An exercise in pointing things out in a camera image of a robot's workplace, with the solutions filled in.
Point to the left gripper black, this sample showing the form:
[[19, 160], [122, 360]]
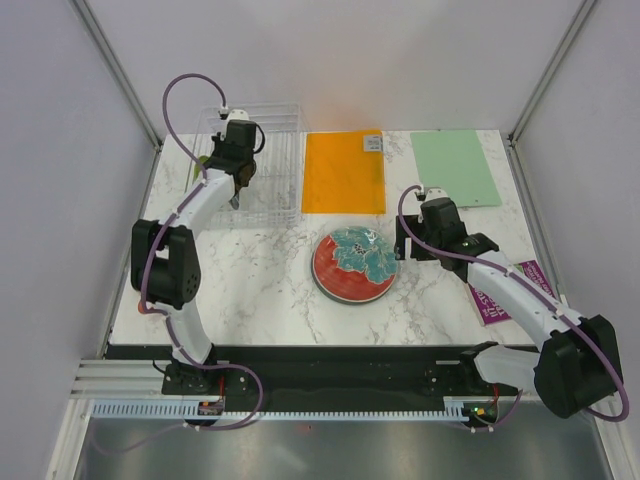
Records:
[[218, 141]]

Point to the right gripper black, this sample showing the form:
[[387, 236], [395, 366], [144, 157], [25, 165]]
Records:
[[401, 234]]

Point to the lime green plate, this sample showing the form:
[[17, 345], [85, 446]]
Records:
[[197, 173]]

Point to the dark blue glazed plate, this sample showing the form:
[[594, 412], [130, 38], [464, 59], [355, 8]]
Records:
[[235, 201]]

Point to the red and teal plate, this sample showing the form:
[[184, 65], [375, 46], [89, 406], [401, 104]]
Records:
[[354, 262]]

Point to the grey-blue plate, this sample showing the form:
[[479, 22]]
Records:
[[351, 302]]

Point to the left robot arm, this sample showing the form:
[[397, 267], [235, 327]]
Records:
[[165, 268]]

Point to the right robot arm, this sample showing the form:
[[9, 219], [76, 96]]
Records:
[[576, 364]]

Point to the purple booklet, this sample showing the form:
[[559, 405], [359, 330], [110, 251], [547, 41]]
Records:
[[510, 295]]

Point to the mint green cutting mat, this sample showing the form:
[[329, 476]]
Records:
[[454, 161]]

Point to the orange cutting mat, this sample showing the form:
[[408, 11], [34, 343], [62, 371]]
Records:
[[340, 177]]

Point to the white label sticker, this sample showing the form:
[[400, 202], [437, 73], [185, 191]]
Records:
[[373, 143]]

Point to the white and orange mug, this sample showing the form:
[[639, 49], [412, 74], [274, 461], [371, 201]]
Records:
[[144, 308]]

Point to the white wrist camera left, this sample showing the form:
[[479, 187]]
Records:
[[227, 114]]

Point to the aluminium frame post left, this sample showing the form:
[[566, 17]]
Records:
[[101, 42]]

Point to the aluminium frame post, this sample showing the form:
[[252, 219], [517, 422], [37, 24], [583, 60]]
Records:
[[101, 42], [570, 36]]

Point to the purple cable base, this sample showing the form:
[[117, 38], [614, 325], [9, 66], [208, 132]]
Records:
[[221, 423]]

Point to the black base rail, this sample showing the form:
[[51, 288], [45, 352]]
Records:
[[342, 375]]

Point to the white cable duct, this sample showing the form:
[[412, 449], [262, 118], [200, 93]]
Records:
[[445, 409]]

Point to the aluminium frame post right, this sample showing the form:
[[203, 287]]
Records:
[[570, 36]]

